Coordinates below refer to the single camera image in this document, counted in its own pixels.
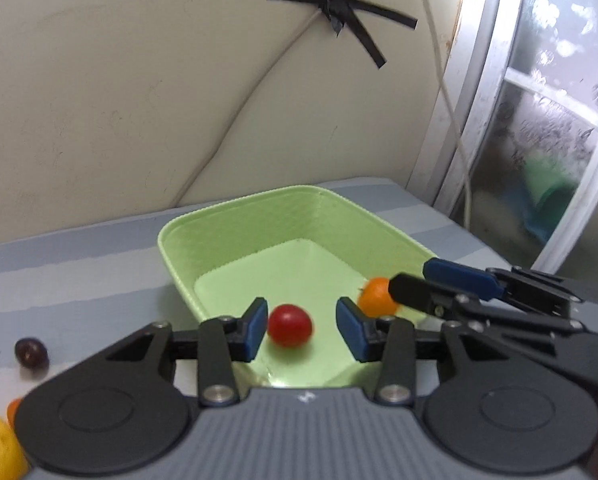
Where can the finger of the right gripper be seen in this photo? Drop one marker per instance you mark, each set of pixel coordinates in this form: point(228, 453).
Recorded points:
point(524, 289)
point(450, 304)

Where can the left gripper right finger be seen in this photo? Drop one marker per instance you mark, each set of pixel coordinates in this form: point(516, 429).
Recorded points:
point(481, 402)

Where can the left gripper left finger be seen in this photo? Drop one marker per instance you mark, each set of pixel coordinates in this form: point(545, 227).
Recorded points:
point(132, 402)

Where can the small orange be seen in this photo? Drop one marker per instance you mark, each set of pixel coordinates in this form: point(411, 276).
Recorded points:
point(374, 299)

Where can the red cherry tomato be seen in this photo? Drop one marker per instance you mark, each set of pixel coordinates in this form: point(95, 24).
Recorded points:
point(289, 326)

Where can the small orange tomato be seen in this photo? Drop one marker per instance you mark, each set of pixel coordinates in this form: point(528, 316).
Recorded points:
point(11, 411)

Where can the dark purple plum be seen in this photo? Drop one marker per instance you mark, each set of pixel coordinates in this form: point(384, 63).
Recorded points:
point(31, 353)

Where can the light green plastic basket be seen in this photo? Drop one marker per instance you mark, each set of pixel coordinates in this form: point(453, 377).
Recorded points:
point(301, 245)

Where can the striped blue tablecloth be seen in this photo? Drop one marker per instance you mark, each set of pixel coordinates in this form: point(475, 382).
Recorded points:
point(81, 289)

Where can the black tape cross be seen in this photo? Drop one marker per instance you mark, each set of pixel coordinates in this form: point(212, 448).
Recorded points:
point(341, 14)

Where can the window frame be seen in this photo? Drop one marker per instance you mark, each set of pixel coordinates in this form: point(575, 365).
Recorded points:
point(527, 176)

